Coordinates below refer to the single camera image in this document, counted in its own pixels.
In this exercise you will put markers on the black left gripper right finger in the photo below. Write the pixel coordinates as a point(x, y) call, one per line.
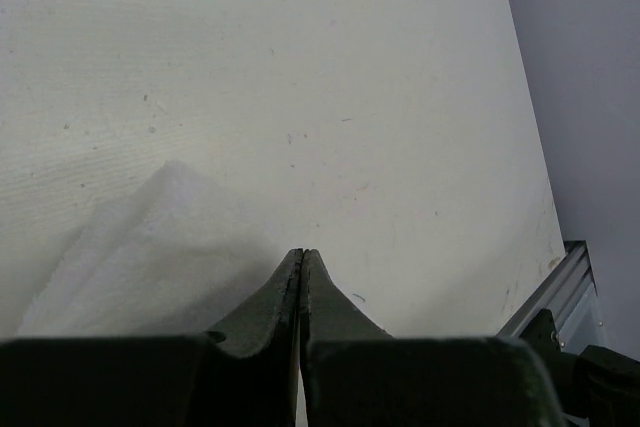
point(356, 374)

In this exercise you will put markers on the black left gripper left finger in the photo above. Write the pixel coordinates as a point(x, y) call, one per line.
point(242, 371)

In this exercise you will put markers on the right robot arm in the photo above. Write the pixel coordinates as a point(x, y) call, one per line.
point(598, 384)

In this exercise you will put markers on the aluminium mounting rail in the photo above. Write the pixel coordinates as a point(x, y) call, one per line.
point(570, 294)

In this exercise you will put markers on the white towel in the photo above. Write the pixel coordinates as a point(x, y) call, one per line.
point(174, 256)

